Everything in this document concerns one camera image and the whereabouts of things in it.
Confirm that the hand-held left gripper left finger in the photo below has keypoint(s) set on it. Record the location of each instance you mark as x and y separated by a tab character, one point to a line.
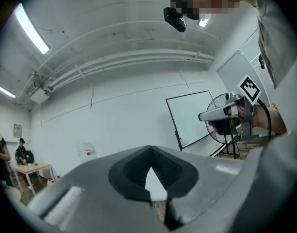
95	193

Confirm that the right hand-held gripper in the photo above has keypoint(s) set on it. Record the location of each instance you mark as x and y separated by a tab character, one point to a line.
247	120

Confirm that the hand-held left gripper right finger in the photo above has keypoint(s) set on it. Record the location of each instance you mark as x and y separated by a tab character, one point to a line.
202	193

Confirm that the person's right forearm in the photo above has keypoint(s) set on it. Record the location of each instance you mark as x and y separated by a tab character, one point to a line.
269	120

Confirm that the person's right hand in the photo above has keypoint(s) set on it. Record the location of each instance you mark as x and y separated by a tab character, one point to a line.
240	116

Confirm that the black standing fan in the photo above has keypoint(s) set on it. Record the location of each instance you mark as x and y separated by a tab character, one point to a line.
217	104

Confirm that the black-framed whiteboard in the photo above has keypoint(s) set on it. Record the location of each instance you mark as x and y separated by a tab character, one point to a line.
189	118

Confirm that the clear water jug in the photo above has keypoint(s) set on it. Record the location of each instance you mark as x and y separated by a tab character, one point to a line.
86	152

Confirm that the wooden table with white legs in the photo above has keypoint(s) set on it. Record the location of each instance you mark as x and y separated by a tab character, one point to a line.
32	169

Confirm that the small square ceiling light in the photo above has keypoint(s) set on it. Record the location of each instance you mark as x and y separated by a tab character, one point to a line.
203	22

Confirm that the person's grey shirt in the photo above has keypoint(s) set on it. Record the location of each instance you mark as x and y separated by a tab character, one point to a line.
274	33

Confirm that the white ceiling pipes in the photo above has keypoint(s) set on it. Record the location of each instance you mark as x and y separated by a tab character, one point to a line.
129	63

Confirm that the white ceiling junction box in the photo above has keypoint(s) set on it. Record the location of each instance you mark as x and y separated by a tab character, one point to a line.
38	96

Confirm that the long ceiling tube light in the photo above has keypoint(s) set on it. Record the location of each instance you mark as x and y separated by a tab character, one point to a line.
32	29
3	89

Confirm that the framed wall notice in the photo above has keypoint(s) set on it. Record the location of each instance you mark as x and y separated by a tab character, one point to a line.
18	130

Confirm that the black head-worn camera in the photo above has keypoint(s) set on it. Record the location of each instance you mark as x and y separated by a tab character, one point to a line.
174	18

